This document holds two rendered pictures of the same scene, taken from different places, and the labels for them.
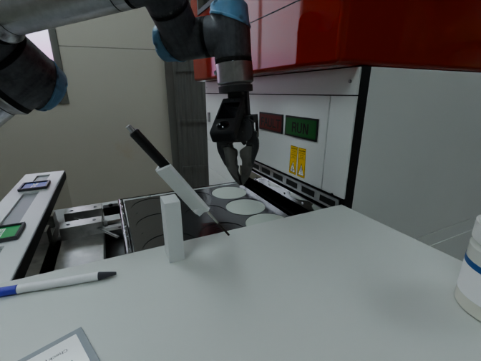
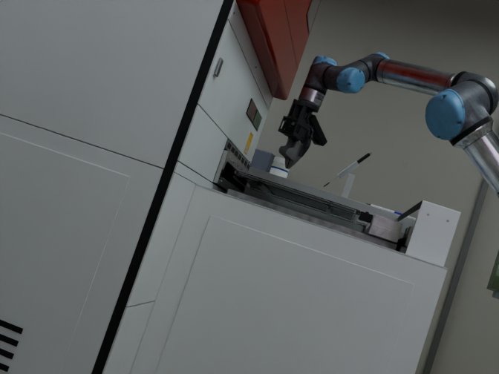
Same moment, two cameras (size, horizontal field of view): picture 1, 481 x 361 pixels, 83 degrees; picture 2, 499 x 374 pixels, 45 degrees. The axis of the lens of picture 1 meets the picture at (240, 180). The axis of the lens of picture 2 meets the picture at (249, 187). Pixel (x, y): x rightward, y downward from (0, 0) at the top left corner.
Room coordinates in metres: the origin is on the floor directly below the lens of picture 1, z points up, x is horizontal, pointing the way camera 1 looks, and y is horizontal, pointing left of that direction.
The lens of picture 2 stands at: (2.18, 1.03, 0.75)
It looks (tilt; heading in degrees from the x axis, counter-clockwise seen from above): 4 degrees up; 216
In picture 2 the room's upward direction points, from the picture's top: 19 degrees clockwise
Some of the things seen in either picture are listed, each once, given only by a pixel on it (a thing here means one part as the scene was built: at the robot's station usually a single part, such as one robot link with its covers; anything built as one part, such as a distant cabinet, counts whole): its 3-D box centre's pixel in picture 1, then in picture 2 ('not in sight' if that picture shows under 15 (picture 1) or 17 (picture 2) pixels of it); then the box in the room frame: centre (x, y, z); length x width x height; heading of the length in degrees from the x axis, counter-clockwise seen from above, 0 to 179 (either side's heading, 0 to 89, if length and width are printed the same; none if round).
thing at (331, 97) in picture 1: (251, 143); (232, 125); (0.87, -0.04, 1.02); 0.81 x 0.03 x 0.40; 26
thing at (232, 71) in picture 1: (233, 75); (311, 99); (0.60, 0.01, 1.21); 0.08 x 0.08 x 0.05
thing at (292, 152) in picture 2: (235, 163); (292, 154); (0.60, 0.01, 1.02); 0.06 x 0.03 x 0.09; 167
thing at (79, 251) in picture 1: (82, 257); (379, 236); (0.46, 0.31, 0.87); 0.36 x 0.08 x 0.03; 26
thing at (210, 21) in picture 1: (229, 33); (321, 75); (0.60, 0.02, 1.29); 0.09 x 0.08 x 0.11; 78
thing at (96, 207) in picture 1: (84, 213); (387, 223); (0.61, 0.38, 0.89); 0.08 x 0.03 x 0.03; 116
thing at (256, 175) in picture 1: (275, 198); (233, 176); (0.70, -0.10, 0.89); 0.44 x 0.02 x 0.10; 26
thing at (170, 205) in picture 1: (183, 208); (345, 178); (0.33, 0.07, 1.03); 0.06 x 0.04 x 0.13; 116
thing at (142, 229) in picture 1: (205, 214); (298, 197); (0.60, 0.08, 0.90); 0.34 x 0.34 x 0.01; 26
